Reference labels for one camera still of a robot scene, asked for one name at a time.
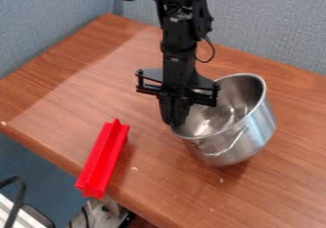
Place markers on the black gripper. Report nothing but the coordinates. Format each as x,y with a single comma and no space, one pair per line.
178,81

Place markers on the metal pot with handle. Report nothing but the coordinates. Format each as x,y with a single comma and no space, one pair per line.
226,134

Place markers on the red plastic block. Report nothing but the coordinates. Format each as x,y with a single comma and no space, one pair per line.
100,168

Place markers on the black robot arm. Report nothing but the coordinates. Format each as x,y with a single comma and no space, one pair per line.
185,21

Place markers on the black white striped object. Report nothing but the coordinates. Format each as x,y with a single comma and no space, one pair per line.
17,213

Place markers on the white device under table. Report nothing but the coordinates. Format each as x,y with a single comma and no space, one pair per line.
100,213

